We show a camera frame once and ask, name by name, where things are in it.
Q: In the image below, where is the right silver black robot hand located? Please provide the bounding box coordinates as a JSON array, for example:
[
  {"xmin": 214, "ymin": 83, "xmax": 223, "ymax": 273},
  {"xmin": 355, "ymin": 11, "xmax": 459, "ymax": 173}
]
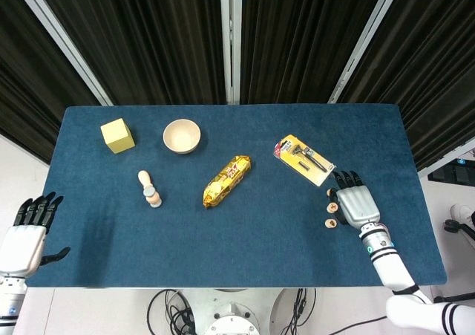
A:
[{"xmin": 328, "ymin": 169, "xmax": 382, "ymax": 232}]

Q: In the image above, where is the cream ribbed bowl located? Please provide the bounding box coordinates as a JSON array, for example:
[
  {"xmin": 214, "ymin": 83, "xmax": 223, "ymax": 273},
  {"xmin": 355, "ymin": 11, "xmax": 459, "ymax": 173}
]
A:
[{"xmin": 162, "ymin": 119, "xmax": 203, "ymax": 155}]

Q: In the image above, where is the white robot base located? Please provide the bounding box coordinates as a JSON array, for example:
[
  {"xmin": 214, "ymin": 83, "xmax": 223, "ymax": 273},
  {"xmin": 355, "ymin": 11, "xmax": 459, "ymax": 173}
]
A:
[{"xmin": 180, "ymin": 288, "xmax": 289, "ymax": 335}]

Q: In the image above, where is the blue table cloth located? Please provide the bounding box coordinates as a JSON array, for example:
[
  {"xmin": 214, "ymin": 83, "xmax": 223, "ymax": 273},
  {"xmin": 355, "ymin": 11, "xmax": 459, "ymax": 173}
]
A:
[{"xmin": 24, "ymin": 104, "xmax": 448, "ymax": 288}]

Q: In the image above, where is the black floor cable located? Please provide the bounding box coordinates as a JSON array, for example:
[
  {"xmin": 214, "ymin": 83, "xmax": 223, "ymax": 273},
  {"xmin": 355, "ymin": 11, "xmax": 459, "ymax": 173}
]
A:
[
  {"xmin": 147, "ymin": 288, "xmax": 198, "ymax": 335},
  {"xmin": 272, "ymin": 288, "xmax": 317, "ymax": 335}
]

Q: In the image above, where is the wooden vase-shaped toy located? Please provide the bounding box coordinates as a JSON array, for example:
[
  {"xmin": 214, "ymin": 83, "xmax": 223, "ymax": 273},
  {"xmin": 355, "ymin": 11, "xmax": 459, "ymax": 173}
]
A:
[{"xmin": 137, "ymin": 169, "xmax": 164, "ymax": 209}]

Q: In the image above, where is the white metal frame post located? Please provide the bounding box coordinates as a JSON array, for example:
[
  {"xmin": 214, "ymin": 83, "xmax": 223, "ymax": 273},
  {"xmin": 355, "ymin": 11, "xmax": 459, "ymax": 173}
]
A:
[
  {"xmin": 9, "ymin": 0, "xmax": 113, "ymax": 106},
  {"xmin": 327, "ymin": 0, "xmax": 399, "ymax": 105},
  {"xmin": 219, "ymin": 0, "xmax": 243, "ymax": 104}
]

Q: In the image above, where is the black pleated curtain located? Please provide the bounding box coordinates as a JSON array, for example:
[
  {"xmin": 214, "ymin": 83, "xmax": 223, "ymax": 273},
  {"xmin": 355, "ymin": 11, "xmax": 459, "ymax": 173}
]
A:
[
  {"xmin": 31, "ymin": 0, "xmax": 227, "ymax": 105},
  {"xmin": 0, "ymin": 0, "xmax": 101, "ymax": 165},
  {"xmin": 339, "ymin": 0, "xmax": 475, "ymax": 171},
  {"xmin": 240, "ymin": 0, "xmax": 389, "ymax": 105}
]

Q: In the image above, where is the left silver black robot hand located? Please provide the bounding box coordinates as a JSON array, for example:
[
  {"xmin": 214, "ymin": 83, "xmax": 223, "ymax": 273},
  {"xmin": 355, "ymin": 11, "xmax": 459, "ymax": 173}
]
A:
[{"xmin": 0, "ymin": 191, "xmax": 71, "ymax": 279}]

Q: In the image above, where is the razor blister pack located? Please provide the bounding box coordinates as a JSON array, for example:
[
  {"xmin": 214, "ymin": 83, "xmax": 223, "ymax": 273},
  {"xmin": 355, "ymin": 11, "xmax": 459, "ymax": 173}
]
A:
[{"xmin": 273, "ymin": 134, "xmax": 337, "ymax": 188}]

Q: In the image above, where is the yellow cube block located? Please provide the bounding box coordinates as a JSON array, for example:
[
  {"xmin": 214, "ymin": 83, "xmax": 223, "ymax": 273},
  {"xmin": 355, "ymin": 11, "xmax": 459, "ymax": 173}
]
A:
[{"xmin": 99, "ymin": 117, "xmax": 136, "ymax": 155}]

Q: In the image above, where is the gold snack packet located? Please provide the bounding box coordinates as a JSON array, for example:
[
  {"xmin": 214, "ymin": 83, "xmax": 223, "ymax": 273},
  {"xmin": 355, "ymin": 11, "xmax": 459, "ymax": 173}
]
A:
[{"xmin": 202, "ymin": 155, "xmax": 252, "ymax": 210}]

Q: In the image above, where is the black office chair base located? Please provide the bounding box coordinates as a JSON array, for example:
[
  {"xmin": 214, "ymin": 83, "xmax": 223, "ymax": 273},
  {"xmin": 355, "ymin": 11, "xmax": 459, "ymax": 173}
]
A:
[{"xmin": 443, "ymin": 218, "xmax": 475, "ymax": 239}]

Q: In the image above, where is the black electronic device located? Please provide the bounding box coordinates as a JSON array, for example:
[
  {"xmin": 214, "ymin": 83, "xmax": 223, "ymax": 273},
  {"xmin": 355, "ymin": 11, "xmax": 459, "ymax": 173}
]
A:
[{"xmin": 427, "ymin": 155, "xmax": 475, "ymax": 183}]

